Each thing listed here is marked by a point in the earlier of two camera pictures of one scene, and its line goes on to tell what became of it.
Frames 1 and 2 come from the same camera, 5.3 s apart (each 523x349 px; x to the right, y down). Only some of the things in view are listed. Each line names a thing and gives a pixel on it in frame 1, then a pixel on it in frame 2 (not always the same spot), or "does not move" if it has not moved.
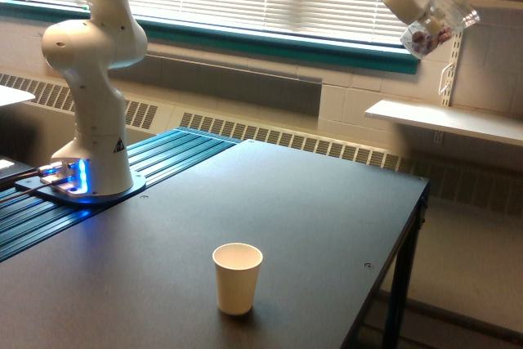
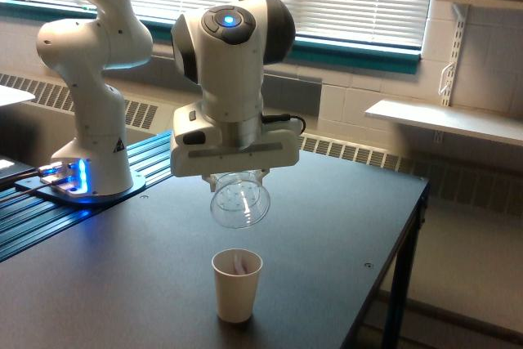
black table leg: (394, 337) does not move
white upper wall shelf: (493, 2) does not move
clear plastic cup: (449, 13) → (240, 200)
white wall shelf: (492, 125) does not move
